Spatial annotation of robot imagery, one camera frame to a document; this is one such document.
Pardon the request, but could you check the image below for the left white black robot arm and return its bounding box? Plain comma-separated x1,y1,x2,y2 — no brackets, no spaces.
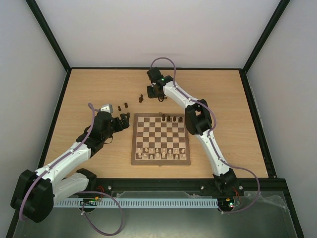
10,111,130,223

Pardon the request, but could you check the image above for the wooden chess board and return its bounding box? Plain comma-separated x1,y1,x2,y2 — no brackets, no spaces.
131,113,191,166

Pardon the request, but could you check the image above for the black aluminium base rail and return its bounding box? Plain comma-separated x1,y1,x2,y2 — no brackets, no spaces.
94,178,290,198

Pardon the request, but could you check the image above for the black frame post right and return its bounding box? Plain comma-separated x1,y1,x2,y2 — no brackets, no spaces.
242,0,291,74

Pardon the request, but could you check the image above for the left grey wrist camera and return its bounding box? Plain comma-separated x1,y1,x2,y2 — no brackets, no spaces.
100,104,113,114

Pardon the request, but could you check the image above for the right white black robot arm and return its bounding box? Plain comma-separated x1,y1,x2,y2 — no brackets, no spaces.
147,67,237,194

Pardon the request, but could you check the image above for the black frame post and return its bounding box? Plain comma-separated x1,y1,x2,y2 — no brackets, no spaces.
26,0,71,72
242,0,291,74

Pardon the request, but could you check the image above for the black frame post left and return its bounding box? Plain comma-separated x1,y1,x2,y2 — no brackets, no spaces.
26,0,71,72

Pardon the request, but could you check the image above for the light blue cable duct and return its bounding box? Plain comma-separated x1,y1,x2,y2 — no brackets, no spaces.
53,197,219,209

